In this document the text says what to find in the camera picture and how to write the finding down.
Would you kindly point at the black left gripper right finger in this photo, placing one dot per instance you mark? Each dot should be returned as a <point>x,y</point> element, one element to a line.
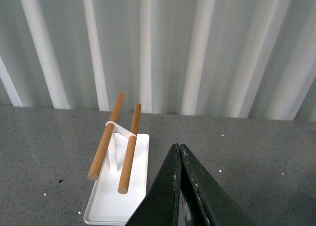
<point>204,201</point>

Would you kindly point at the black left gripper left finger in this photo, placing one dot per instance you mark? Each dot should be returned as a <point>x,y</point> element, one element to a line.
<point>160,206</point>

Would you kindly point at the right wooden rack rod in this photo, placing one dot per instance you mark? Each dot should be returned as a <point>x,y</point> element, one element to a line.
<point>130,150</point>

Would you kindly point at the wooden rack rod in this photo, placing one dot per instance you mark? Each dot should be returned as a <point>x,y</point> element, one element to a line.
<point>130,150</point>
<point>97,163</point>

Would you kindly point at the white towel rack stand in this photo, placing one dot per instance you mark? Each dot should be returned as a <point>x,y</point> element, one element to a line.
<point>106,206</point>

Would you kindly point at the left wooden rack rod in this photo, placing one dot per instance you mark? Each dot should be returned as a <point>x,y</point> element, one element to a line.
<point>97,163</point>

